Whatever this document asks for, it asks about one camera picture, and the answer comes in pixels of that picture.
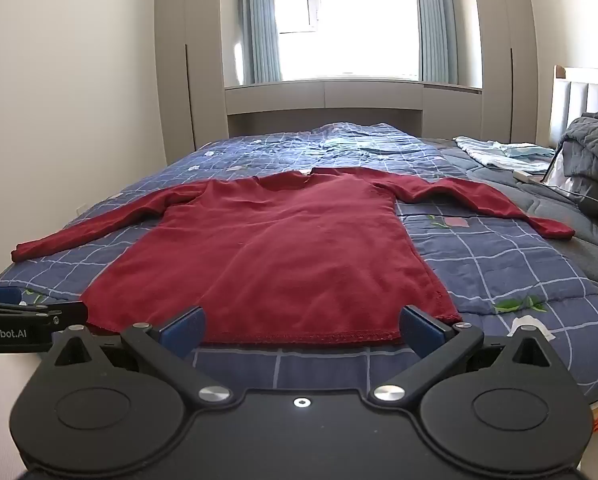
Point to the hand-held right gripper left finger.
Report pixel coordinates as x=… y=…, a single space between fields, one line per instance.
x=184 y=332

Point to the blue-grey curtain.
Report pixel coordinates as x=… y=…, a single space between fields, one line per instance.
x=436 y=20
x=261 y=20

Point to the beige window bench cabinet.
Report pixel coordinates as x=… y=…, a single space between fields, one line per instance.
x=329 y=97

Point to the grey padded headboard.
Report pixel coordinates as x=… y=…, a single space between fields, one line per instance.
x=589 y=100

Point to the beige wardrobe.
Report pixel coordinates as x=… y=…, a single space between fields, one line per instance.
x=504 y=60
x=189 y=60

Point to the grey quilted bedspread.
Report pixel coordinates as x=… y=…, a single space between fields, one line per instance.
x=554 y=210

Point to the light blue printed cloth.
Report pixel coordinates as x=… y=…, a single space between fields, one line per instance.
x=494 y=157

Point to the grey padded jacket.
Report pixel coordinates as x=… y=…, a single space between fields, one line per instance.
x=594 y=150

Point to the blue plaid floral quilt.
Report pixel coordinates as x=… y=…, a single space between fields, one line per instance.
x=479 y=260

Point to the dark red long-sleeved shirt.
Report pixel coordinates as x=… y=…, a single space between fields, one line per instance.
x=279 y=250

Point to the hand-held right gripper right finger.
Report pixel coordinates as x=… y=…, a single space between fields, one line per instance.
x=419 y=331

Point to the bright window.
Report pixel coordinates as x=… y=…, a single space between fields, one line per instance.
x=359 y=10

